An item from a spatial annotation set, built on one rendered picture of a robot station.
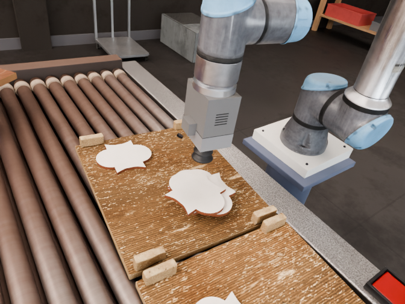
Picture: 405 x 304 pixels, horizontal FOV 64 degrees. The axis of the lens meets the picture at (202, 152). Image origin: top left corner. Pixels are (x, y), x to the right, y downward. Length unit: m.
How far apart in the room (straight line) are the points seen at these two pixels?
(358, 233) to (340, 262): 1.53
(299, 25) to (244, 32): 0.11
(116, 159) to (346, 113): 0.59
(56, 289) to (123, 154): 0.36
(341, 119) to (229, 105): 0.44
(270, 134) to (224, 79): 0.60
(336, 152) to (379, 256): 1.21
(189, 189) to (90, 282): 0.26
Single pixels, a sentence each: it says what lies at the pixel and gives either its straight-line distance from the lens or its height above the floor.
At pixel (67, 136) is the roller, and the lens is 0.97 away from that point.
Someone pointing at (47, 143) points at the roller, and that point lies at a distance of 0.95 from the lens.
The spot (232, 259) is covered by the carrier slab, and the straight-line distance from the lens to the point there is 0.66.
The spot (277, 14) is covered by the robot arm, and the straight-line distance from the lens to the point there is 0.54.
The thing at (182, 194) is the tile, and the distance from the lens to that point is 0.69.
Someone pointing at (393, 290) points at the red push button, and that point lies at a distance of 0.77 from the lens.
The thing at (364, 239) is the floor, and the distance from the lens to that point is 2.29.
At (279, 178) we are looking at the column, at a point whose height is 0.79.
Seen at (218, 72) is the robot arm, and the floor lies 1.27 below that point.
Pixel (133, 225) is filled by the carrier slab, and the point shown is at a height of 0.94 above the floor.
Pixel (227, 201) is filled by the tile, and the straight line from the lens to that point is 0.71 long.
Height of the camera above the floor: 1.46
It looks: 36 degrees down
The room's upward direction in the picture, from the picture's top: 10 degrees clockwise
